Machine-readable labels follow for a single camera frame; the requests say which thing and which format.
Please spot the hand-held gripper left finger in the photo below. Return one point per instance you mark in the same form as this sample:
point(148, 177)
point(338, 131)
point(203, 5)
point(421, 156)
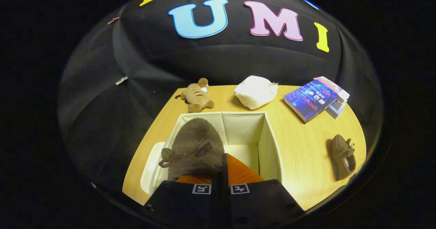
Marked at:
point(180, 201)

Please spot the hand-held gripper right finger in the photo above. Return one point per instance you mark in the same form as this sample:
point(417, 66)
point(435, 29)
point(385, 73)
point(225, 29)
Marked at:
point(226, 201)

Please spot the brown fuzzy shoe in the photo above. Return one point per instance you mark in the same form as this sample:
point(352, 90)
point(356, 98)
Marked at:
point(194, 137)
point(340, 150)

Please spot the grey fabric storage box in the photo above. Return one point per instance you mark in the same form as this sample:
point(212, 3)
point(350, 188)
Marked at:
point(245, 128)

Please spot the brown striped plush toy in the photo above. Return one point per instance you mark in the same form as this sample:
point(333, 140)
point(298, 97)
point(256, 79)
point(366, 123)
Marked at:
point(196, 96)

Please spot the white plush toy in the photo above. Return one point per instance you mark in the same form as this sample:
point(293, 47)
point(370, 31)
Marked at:
point(255, 91)

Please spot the dark blue book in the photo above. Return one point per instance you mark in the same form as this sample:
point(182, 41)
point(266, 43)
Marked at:
point(308, 99)

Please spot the silver clip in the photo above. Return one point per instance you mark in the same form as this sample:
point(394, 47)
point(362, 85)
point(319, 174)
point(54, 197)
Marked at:
point(121, 80)

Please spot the light blue book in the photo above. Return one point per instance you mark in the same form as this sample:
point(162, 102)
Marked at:
point(333, 112)

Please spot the grey spine book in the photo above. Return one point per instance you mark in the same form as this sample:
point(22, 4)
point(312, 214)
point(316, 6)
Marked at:
point(341, 103)

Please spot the red clip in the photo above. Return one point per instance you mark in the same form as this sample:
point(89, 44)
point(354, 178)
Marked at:
point(113, 20)

